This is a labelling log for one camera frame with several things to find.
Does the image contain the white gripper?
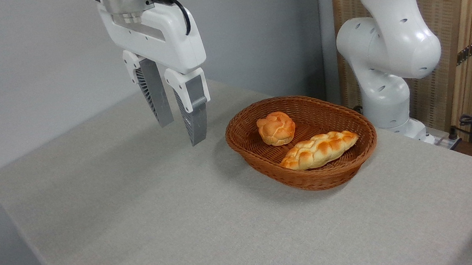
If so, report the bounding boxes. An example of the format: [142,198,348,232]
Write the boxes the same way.
[96,0,218,156]

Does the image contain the long braided bread loaf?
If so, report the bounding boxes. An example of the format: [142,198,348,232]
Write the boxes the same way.
[275,128,363,174]

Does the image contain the round knotted bread roll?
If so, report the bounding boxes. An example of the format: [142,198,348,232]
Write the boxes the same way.
[255,109,298,149]

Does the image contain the brown wicker oval basket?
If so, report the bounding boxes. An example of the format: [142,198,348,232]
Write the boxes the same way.
[221,85,383,202]

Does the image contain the white power strip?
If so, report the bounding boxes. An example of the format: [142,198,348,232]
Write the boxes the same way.
[431,131,462,152]

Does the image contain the brass screen hinge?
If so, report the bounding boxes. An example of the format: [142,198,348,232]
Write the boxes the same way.
[453,38,472,66]

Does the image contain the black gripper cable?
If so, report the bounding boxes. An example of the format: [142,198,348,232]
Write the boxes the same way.
[147,0,193,40]

